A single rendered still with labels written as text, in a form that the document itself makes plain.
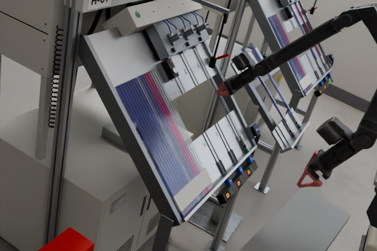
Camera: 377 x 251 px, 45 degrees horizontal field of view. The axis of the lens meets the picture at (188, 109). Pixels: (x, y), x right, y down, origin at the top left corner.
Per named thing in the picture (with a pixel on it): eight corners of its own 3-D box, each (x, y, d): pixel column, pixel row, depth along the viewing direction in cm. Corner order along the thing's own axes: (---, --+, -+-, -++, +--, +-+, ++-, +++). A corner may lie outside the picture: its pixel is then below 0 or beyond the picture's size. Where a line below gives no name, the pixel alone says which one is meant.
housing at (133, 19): (179, 21, 208) (202, 8, 200) (111, 43, 169) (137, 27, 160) (171, 5, 208) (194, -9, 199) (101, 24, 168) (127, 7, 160)
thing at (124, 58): (208, 77, 210) (217, 73, 207) (120, 128, 157) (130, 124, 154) (176, 12, 207) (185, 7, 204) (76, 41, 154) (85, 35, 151)
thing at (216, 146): (248, 147, 212) (253, 145, 210) (174, 221, 158) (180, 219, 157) (230, 110, 210) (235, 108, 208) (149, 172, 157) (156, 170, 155)
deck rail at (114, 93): (170, 225, 160) (183, 222, 156) (167, 228, 158) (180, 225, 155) (76, 42, 154) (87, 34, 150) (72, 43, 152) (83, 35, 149)
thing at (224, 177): (244, 150, 213) (257, 147, 209) (170, 225, 160) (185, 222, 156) (243, 148, 213) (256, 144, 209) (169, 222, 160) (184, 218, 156)
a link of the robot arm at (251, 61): (265, 71, 182) (272, 66, 189) (249, 47, 181) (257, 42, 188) (242, 85, 189) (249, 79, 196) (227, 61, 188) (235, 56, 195)
